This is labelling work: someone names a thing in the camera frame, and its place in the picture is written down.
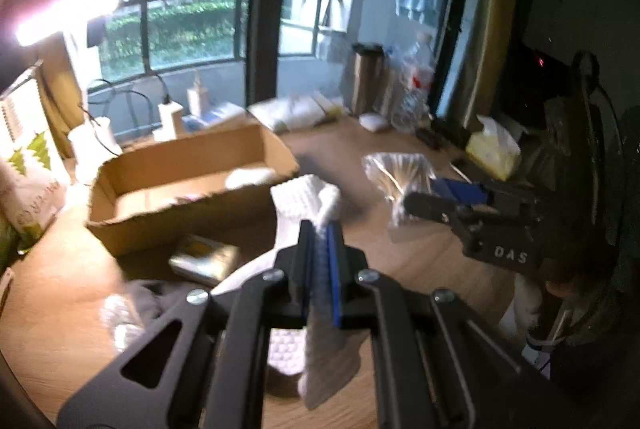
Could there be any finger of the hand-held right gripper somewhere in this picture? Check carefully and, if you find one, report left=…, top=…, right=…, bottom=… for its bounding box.
left=404, top=192, right=468, bottom=227
left=431, top=178, right=496, bottom=210

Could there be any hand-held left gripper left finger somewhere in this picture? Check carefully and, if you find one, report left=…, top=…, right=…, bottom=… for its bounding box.
left=56, top=219, right=321, bottom=429

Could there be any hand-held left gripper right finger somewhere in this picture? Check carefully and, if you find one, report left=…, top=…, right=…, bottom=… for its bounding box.
left=327, top=220, right=557, bottom=429

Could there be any clear plastic bag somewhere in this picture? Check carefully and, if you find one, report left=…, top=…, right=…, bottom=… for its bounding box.
left=361, top=152, right=441, bottom=230

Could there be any olive gold soft packet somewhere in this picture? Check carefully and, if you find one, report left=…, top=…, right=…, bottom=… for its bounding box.
left=168, top=235, right=243, bottom=287

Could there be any cardboard box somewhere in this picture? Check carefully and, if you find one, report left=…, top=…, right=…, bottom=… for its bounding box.
left=85, top=123, right=301, bottom=257

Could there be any white soft item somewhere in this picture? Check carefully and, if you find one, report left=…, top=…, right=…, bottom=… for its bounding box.
left=225, top=166, right=276, bottom=190

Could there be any yellow tissue pack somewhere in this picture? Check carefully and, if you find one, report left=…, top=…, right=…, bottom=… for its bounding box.
left=465, top=115, right=522, bottom=182

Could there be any clear water bottle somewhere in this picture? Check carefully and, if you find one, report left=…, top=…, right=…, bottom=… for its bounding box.
left=395, top=34, right=436, bottom=132

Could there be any person's dark clothing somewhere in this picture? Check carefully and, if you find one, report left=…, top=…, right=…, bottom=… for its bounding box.
left=515, top=49, right=640, bottom=429

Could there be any steel tumbler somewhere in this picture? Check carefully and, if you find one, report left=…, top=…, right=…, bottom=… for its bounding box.
left=350, top=43, right=390, bottom=116

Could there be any black device red light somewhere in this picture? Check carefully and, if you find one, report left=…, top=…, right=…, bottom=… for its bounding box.
left=520, top=41, right=573, bottom=102

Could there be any white packet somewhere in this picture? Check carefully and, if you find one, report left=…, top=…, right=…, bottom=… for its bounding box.
left=248, top=95, right=346, bottom=132

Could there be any grey cloth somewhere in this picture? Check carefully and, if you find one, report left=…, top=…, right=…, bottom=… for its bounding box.
left=120, top=279, right=191, bottom=345

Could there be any white power strip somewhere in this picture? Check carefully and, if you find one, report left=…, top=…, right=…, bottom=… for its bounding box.
left=182, top=104, right=246, bottom=132

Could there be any yellow curtain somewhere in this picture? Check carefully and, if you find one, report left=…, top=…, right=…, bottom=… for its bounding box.
left=470, top=0, right=521, bottom=124
left=37, top=59, right=83, bottom=160

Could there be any white tall charger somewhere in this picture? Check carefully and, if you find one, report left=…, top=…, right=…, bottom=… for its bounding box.
left=187, top=69, right=208, bottom=117

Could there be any white plug charger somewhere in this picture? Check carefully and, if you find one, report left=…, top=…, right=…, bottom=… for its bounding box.
left=157, top=101, right=186, bottom=140

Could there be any white crumpled plastic wrap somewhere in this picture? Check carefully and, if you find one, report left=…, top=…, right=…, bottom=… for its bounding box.
left=100, top=294, right=146, bottom=352

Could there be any white desk lamp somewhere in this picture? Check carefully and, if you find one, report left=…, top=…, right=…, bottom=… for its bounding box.
left=15, top=0, right=123, bottom=182

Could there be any black balcony railing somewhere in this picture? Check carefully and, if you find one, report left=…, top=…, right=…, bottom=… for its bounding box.
left=87, top=0, right=346, bottom=84

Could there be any white paper cup package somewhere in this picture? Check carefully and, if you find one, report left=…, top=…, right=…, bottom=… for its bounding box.
left=0, top=59, right=71, bottom=255

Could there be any black cable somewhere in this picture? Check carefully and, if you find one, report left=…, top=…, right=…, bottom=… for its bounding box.
left=87, top=76, right=171, bottom=144

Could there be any black window frame post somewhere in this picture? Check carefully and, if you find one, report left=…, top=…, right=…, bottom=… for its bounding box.
left=242, top=0, right=306, bottom=110

